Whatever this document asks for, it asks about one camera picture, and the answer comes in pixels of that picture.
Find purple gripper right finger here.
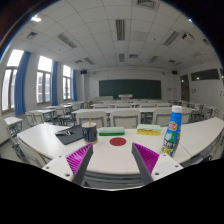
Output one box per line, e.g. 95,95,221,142
132,143,159,185

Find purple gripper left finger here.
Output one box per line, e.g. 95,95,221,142
66,144,93,185

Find yellow green sponge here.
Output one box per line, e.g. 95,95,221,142
137,124,161,135

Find blue plastic drink bottle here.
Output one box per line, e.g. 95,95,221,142
161,106,182,157

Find keys on mat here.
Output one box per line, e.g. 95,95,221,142
55,130,73,136

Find dark blue mug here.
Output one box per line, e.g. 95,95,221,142
81,122,98,144

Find red round coaster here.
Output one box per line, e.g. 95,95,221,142
110,137,126,146

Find white chair middle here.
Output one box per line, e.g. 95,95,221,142
110,110,141,129

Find white chair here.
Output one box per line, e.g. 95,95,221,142
76,111,107,128
152,108,191,127
110,110,141,129

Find white chair right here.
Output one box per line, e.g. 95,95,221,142
152,108,191,127

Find white chair left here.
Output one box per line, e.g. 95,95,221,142
76,111,107,128

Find white lectern desk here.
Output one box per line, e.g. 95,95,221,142
118,94,133,100

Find green chalkboard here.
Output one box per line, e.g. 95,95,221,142
99,79,162,99

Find blue curtain right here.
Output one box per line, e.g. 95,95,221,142
72,69,77,101

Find blue curtain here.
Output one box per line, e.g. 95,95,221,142
51,61,58,106
72,69,77,101
14,51,31,115

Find blue curtain middle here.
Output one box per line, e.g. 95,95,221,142
51,61,58,106

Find blue curtain left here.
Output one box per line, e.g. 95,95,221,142
14,51,31,115

